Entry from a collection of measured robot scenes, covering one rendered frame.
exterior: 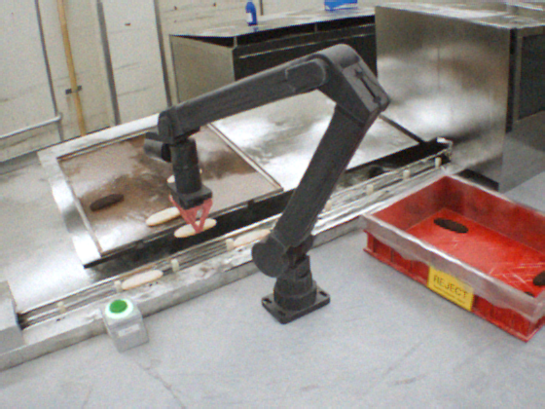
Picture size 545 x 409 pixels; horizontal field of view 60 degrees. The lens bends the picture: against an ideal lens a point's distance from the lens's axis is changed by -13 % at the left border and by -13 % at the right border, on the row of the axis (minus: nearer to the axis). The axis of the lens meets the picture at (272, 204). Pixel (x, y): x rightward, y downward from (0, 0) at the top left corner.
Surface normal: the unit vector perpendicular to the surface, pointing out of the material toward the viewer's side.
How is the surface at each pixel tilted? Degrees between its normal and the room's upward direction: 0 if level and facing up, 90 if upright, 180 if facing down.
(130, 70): 90
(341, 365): 0
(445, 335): 0
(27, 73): 90
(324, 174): 92
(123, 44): 90
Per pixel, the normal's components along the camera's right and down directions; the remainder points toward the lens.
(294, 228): -0.48, 0.33
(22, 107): 0.52, 0.36
